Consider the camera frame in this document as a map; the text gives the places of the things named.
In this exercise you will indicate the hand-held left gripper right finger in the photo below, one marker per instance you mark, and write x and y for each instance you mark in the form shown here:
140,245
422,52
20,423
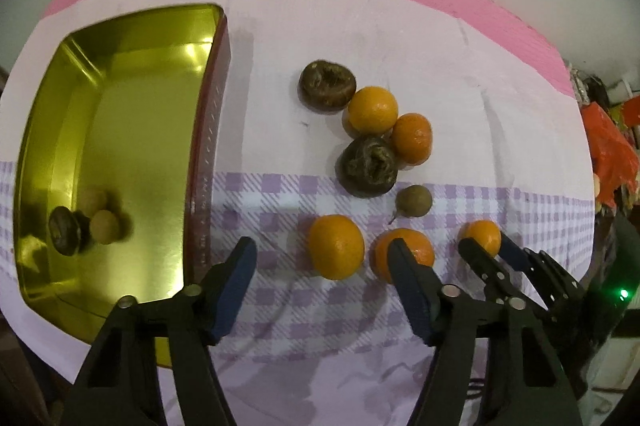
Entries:
412,291

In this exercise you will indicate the orange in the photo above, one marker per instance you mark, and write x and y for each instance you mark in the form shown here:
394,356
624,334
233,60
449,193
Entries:
372,109
335,247
421,242
482,235
412,138

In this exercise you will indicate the gold metal tin box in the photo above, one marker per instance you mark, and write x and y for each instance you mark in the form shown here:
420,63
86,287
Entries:
140,130

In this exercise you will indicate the dark brown wrinkled fruit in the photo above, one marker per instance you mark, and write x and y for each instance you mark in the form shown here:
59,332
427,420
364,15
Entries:
64,231
367,165
327,85

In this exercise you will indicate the red plastic bag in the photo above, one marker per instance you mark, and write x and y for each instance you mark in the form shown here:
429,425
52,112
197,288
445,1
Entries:
607,145

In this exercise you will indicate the small white box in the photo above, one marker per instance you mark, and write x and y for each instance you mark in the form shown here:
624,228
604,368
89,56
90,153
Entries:
620,89

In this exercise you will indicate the white purple plaid tablecloth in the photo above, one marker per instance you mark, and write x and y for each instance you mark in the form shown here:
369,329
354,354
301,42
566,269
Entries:
400,30

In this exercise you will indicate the dark wooden furniture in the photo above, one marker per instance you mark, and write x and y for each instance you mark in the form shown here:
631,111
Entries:
25,386

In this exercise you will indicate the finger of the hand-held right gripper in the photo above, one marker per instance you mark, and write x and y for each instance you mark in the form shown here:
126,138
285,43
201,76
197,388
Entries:
515,253
480,263

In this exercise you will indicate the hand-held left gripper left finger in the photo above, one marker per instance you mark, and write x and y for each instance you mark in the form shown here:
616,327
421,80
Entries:
235,291

